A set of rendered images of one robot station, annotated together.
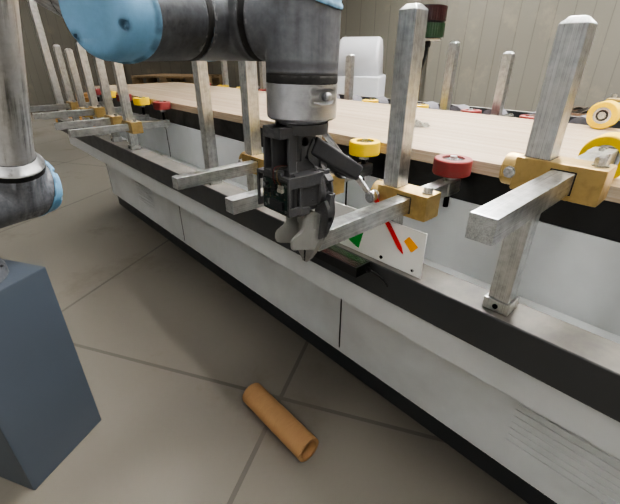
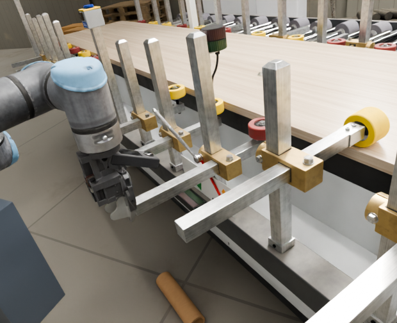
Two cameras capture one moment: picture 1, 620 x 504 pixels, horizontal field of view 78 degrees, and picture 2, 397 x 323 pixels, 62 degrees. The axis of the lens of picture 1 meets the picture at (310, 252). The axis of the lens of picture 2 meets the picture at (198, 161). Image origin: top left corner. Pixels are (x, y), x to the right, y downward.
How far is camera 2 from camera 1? 0.39 m
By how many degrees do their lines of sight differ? 13
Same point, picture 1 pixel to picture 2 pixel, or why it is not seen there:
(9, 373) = not seen: outside the picture
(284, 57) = (72, 120)
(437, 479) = not seen: outside the picture
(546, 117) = (270, 126)
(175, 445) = (109, 314)
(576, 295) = (360, 229)
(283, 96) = (78, 140)
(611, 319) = not seen: hidden behind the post
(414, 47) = (199, 63)
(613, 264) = not seen: hidden behind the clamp
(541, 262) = (334, 202)
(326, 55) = (96, 116)
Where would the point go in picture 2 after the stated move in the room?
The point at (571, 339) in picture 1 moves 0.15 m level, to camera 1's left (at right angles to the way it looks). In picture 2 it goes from (319, 275) to (249, 273)
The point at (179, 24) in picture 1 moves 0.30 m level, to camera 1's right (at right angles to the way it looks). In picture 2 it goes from (5, 116) to (165, 102)
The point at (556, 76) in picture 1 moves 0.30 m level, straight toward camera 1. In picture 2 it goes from (269, 100) to (152, 189)
